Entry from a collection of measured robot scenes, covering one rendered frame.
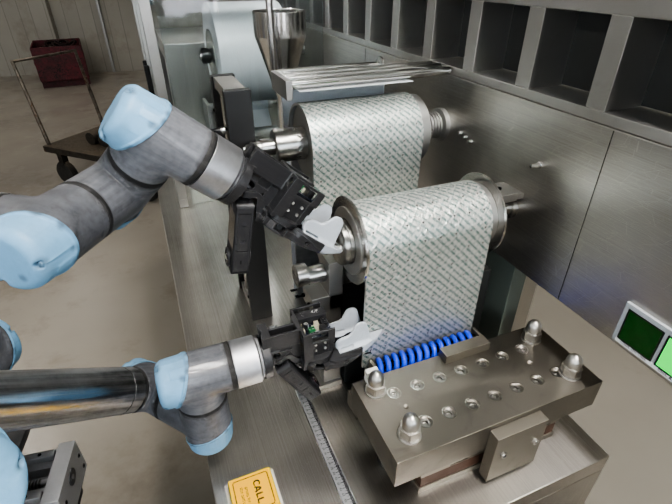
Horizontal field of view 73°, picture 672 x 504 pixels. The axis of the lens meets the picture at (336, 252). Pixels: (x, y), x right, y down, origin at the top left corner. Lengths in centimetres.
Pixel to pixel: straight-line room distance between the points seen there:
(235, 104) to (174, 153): 36
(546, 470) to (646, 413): 156
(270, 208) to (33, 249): 27
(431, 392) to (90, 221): 57
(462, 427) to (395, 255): 28
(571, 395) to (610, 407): 153
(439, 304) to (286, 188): 38
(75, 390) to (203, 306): 54
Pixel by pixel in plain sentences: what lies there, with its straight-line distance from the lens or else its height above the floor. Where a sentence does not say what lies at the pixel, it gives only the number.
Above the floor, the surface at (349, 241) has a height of 127.
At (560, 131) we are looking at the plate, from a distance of 82.
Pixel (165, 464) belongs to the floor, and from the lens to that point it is 205.
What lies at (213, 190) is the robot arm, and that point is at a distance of 58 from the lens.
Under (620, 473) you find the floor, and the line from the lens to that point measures 220.
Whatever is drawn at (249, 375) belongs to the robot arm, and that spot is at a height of 112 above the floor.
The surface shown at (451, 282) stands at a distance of 83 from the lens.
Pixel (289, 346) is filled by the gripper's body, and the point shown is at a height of 113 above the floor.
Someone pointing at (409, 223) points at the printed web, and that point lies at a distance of 72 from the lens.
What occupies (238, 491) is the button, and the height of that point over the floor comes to 92.
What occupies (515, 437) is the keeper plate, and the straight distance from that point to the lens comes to 82.
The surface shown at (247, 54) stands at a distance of 161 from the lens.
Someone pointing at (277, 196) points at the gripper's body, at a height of 137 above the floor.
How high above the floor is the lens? 163
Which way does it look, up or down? 32 degrees down
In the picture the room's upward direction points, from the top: straight up
